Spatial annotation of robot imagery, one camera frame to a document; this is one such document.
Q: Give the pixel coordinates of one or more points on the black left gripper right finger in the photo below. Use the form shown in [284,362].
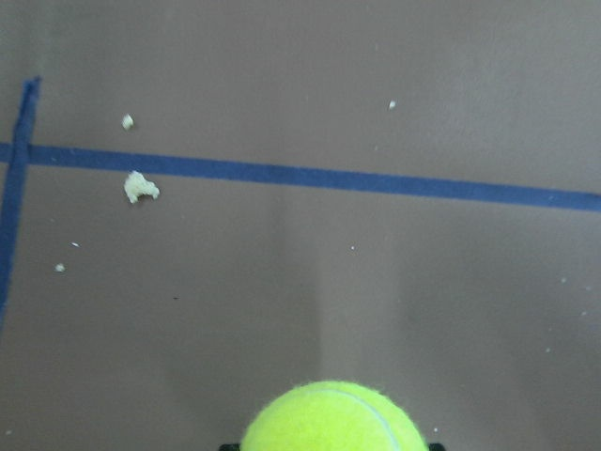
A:
[435,446]

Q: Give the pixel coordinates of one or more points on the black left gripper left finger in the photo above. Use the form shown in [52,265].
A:
[229,447]

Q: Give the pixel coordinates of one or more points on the yellow tennis ball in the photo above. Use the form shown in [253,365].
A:
[332,415]

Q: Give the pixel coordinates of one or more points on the large foam crumb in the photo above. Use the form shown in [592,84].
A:
[136,186]

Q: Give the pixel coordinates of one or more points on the small foam crumb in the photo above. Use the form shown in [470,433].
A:
[127,122]

